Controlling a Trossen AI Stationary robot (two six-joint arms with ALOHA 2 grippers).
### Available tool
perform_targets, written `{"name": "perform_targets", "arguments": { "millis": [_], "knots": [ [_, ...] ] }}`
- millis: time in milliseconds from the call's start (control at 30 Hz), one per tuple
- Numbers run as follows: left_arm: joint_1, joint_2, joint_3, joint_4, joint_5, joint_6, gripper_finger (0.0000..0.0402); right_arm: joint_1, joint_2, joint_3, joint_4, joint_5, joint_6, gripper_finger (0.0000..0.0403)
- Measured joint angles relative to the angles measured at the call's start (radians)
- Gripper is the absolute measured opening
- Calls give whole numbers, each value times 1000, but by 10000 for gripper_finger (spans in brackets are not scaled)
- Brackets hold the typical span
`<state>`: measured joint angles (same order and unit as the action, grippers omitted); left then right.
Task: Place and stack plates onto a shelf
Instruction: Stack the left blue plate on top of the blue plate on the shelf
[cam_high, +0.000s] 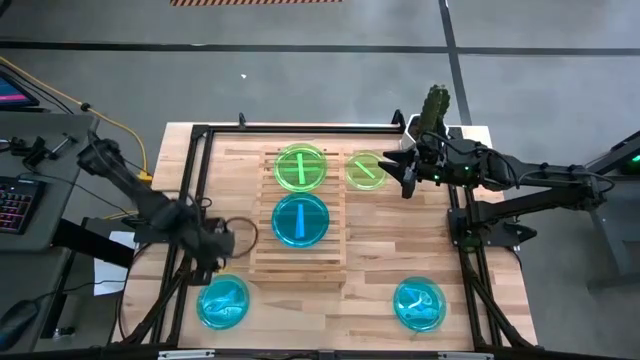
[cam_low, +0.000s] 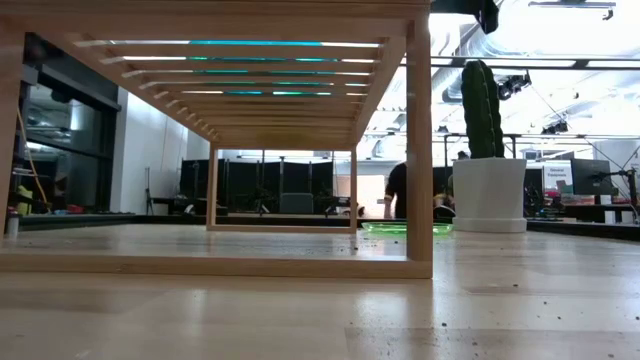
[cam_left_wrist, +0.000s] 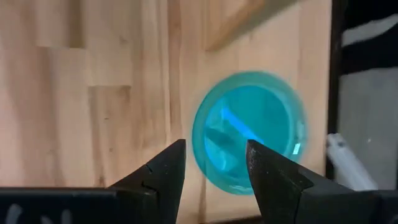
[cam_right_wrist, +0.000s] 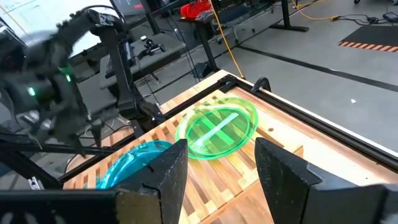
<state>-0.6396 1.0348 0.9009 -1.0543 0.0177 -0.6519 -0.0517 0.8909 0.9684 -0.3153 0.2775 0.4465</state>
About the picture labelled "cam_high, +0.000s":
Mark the white plant pot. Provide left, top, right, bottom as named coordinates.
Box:
left=403, top=113, right=426, bottom=151

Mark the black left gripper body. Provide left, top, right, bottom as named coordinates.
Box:
left=197, top=227, right=236, bottom=265

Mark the yellow cable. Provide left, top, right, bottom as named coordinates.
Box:
left=0, top=54, right=154, bottom=184

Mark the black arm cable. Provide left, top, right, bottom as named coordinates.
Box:
left=424, top=130, right=521, bottom=189
left=219, top=215, right=260, bottom=260

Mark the white bracket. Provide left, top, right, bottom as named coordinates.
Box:
left=157, top=349, right=216, bottom=360
left=438, top=351, right=494, bottom=360

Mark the green translucent plate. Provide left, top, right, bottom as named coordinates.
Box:
left=344, top=150, right=389, bottom=192
left=273, top=143, right=329, bottom=193

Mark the blue translucent plate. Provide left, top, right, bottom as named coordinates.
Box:
left=271, top=192, right=331, bottom=249
left=392, top=276, right=448, bottom=333
left=195, top=273, right=251, bottom=331

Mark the black computer mouse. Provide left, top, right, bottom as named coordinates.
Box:
left=0, top=298, right=41, bottom=351

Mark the backlit black keyboard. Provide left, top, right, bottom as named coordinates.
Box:
left=0, top=174, right=47, bottom=236

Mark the green cactus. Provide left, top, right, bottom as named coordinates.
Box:
left=417, top=84, right=451, bottom=137

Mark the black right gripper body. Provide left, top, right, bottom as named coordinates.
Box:
left=410, top=139, right=444, bottom=184

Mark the pink lit screen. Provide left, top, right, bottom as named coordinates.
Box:
left=0, top=69, right=41, bottom=109

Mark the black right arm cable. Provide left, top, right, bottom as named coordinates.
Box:
left=424, top=130, right=521, bottom=189

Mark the white paper sheet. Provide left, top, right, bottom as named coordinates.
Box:
left=92, top=229, right=137, bottom=297

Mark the black metal table frame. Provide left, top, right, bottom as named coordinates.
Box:
left=107, top=109, right=541, bottom=354

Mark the black desk clamp mount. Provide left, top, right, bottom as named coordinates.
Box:
left=8, top=132, right=79, bottom=171

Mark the black flat bar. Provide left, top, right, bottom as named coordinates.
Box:
left=52, top=217, right=136, bottom=269

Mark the slatted wooden shelf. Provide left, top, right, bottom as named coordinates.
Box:
left=247, top=146, right=348, bottom=293

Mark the grey desk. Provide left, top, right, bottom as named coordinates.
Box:
left=0, top=112, right=99, bottom=354

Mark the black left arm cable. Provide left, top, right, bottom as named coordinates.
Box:
left=219, top=215, right=260, bottom=260

